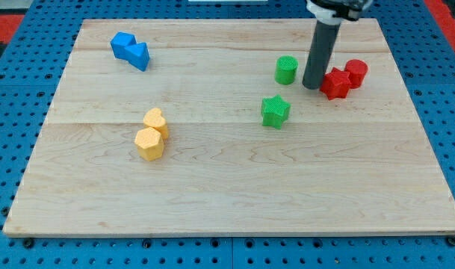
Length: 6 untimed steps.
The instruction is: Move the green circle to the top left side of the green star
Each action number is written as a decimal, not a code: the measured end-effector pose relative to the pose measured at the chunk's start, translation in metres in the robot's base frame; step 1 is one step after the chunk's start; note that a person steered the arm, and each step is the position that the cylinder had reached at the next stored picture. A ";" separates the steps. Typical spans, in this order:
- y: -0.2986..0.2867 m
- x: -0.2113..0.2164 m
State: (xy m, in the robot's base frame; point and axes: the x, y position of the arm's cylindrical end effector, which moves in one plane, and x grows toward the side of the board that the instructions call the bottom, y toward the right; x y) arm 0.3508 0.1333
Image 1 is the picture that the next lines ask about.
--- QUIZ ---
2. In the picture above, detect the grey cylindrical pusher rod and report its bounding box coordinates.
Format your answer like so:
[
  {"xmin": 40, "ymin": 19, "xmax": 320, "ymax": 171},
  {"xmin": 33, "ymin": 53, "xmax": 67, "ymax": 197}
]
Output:
[{"xmin": 302, "ymin": 20, "xmax": 340, "ymax": 90}]

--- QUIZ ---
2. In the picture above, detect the yellow hexagon block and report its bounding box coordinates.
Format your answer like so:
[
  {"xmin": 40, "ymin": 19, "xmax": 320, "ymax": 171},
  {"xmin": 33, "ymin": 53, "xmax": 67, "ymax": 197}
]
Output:
[{"xmin": 134, "ymin": 127, "xmax": 164, "ymax": 161}]

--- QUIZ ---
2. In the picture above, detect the red star block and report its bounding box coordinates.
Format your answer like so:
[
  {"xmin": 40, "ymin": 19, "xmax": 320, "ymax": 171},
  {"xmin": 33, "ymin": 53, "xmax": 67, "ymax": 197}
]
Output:
[{"xmin": 320, "ymin": 67, "xmax": 351, "ymax": 100}]

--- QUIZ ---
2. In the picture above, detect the green star block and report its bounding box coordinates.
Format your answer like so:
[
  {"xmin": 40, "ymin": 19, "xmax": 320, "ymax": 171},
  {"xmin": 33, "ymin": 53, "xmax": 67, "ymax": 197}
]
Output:
[{"xmin": 261, "ymin": 94, "xmax": 291, "ymax": 129}]

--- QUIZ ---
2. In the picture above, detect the wooden board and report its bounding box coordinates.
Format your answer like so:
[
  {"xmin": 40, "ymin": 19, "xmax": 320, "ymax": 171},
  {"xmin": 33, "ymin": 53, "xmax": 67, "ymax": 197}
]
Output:
[{"xmin": 4, "ymin": 19, "xmax": 455, "ymax": 238}]

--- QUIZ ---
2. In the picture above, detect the red cylinder block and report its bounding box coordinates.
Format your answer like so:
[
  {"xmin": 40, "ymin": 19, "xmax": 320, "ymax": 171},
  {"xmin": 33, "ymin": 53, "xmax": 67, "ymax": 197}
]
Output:
[{"xmin": 344, "ymin": 59, "xmax": 368, "ymax": 89}]

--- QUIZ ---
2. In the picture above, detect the blue triangle block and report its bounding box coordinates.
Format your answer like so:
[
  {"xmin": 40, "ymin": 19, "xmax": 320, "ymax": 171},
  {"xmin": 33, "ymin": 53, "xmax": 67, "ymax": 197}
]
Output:
[{"xmin": 124, "ymin": 43, "xmax": 150, "ymax": 72}]

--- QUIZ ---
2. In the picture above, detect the yellow heart block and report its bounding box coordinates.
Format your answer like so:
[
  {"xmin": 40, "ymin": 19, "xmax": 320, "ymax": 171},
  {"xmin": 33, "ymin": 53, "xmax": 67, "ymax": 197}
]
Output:
[{"xmin": 143, "ymin": 108, "xmax": 170, "ymax": 140}]

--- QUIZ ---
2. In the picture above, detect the blue cube block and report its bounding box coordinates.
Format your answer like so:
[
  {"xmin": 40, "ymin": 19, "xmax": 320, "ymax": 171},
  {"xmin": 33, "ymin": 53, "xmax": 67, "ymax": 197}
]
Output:
[{"xmin": 110, "ymin": 31, "xmax": 136, "ymax": 60}]

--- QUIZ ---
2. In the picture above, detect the green cylinder block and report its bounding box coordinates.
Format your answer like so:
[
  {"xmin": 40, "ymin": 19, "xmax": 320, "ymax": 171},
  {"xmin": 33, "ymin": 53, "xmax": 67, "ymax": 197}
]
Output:
[{"xmin": 274, "ymin": 55, "xmax": 298, "ymax": 85}]

